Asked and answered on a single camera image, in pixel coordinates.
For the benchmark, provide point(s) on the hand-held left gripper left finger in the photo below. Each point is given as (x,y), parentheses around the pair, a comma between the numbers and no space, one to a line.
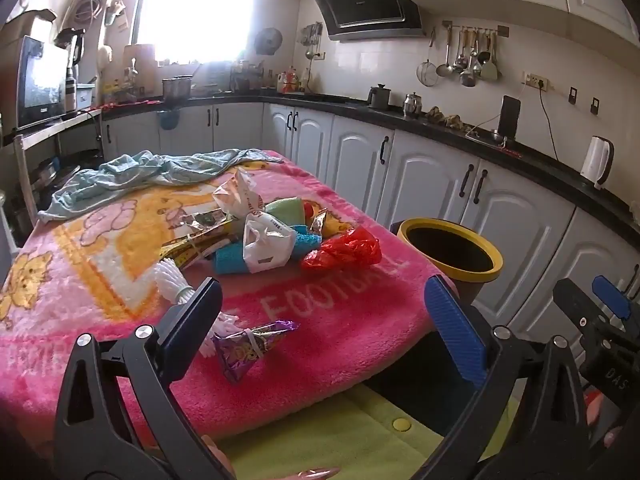
(200,305)

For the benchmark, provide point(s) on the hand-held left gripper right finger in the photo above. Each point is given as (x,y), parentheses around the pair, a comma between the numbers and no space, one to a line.
(455,330)

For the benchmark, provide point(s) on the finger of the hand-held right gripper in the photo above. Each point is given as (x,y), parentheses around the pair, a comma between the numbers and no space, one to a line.
(612,297)
(575,302)

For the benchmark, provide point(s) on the yellow-rimmed trash bin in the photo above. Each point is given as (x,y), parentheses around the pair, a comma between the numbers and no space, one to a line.
(470,276)

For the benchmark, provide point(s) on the purple snack wrapper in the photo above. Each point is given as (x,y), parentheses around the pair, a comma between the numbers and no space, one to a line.
(240,355)

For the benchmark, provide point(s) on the shiny silver snack wrapper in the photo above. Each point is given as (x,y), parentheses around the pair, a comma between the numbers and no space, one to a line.
(205,220)

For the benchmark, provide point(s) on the green sponge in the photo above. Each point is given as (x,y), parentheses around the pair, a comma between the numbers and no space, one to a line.
(285,208)

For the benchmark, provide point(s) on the person's right hand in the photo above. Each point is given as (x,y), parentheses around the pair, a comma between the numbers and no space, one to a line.
(595,410)

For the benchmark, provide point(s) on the blue sponge cloth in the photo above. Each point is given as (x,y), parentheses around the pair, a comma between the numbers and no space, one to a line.
(230,262)

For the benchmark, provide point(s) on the yellow snack wrapper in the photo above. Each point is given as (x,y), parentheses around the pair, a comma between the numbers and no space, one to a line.
(195,250)

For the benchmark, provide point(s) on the white plastic bag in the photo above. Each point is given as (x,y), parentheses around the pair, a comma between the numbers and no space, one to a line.
(265,250)

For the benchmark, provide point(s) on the crumpled white paper bag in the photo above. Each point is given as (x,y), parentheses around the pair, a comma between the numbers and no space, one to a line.
(235,195)

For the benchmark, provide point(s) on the pink printed blanket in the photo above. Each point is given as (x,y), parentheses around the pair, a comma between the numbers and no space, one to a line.
(325,320)

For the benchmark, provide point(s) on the red plastic bag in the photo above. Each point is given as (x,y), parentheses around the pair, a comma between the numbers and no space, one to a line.
(345,252)

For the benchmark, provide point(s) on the white electric kettle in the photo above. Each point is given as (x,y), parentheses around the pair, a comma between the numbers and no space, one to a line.
(596,160)

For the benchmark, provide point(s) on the gold snack wrapper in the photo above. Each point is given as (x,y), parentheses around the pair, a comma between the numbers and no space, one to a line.
(320,222)

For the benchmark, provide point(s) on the red cylindrical can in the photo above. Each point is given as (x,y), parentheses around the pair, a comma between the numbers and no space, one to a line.
(312,208)

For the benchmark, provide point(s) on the light blue cloth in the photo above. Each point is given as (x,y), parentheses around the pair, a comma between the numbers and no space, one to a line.
(125,175)

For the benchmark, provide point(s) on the person's green clothing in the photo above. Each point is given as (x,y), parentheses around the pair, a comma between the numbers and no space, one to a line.
(310,435)

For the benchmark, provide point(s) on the blue hanging basket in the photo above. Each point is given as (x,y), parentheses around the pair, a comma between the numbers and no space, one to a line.
(168,119)

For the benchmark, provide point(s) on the black phone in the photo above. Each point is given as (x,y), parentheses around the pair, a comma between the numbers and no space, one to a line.
(510,116)

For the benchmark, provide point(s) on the black kitchen countertop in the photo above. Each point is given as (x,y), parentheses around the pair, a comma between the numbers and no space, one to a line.
(440,130)

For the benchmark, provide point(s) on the white lower cabinets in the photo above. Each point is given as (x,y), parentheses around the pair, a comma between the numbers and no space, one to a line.
(360,150)

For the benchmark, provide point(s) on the brown root pieces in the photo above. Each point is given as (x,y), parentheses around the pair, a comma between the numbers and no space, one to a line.
(445,118)

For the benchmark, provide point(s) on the steel cooking pot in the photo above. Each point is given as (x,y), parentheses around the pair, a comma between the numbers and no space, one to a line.
(177,87)

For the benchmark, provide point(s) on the metal shelf rack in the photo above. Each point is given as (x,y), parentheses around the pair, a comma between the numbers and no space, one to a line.
(60,127)

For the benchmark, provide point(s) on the blue plastic box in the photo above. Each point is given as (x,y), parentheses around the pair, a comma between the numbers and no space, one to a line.
(85,95)

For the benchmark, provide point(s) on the group of condiment bottles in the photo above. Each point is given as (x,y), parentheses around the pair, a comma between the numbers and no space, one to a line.
(290,81)

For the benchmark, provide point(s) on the dark metal kettle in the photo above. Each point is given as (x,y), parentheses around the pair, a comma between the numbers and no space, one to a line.
(379,97)

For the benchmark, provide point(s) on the dark bottle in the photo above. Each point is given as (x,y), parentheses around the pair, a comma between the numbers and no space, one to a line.
(70,92)

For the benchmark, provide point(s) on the beige cutting board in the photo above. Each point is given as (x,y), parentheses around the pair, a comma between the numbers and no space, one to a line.
(140,62)

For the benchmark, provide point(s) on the row of hanging kitchen utensils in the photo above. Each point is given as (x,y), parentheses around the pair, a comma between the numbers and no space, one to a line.
(470,55)

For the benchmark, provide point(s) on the black microwave oven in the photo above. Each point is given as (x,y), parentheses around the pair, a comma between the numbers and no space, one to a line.
(40,85)

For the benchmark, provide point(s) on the bright window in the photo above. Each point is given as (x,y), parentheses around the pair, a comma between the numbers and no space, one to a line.
(195,10)

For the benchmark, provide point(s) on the black range hood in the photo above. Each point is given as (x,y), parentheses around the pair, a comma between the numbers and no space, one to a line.
(365,5)

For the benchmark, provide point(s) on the wall power socket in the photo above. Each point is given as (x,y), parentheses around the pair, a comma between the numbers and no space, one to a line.
(535,81)

